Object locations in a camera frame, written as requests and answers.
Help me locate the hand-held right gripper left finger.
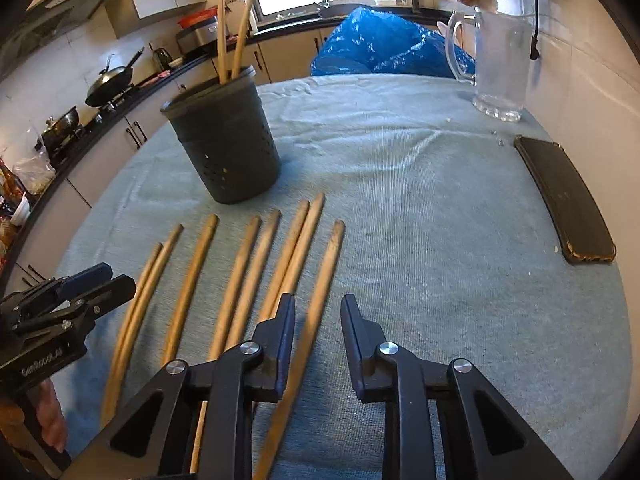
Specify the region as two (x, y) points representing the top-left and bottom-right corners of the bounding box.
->
(65, 292), (297, 480)

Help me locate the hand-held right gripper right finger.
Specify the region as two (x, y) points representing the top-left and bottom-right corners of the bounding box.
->
(340, 295), (576, 480)

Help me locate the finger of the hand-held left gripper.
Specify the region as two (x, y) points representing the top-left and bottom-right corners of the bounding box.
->
(0, 262), (114, 323)
(12, 275), (137, 347)

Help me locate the group of wooden chopsticks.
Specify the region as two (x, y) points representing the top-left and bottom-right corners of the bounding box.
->
(100, 192), (347, 480)

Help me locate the black perforated utensil holder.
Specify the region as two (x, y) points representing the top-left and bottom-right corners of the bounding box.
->
(160, 65), (282, 206)

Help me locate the person's left hand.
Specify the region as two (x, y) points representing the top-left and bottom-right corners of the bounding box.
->
(39, 382), (68, 453)

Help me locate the white bowl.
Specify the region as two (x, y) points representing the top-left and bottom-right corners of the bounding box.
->
(10, 195), (32, 226)

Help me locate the clear plastic bag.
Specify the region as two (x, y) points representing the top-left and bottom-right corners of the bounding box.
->
(12, 156), (56, 196)

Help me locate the sauce bottle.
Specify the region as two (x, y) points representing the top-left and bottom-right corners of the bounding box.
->
(0, 159), (26, 206)

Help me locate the steel cooking pot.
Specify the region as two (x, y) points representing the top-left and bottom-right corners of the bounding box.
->
(40, 106), (81, 148)

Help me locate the gas stove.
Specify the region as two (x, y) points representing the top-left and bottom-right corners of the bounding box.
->
(50, 85), (146, 161)

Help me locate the black wok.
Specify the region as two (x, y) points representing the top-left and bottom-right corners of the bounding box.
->
(85, 47), (146, 107)

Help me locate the black smartphone in case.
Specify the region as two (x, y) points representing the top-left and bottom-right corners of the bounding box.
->
(513, 135), (617, 265)

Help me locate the range hood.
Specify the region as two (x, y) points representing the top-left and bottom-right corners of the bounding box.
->
(0, 0), (126, 81)

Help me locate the stainless steel cooker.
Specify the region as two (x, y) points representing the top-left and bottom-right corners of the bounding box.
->
(176, 17), (221, 57)

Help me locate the straight wooden chopstick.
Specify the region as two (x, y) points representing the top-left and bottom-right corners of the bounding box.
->
(216, 0), (228, 83)

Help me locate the red basin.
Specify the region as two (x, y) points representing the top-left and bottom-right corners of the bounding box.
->
(177, 7), (219, 28)

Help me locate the blue plastic bag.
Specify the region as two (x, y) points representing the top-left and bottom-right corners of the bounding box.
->
(311, 6), (476, 81)

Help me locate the clear glass pitcher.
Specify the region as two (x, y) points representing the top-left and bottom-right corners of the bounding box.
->
(445, 7), (536, 122)

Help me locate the black cable with plug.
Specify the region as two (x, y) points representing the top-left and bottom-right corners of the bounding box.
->
(529, 0), (545, 62)

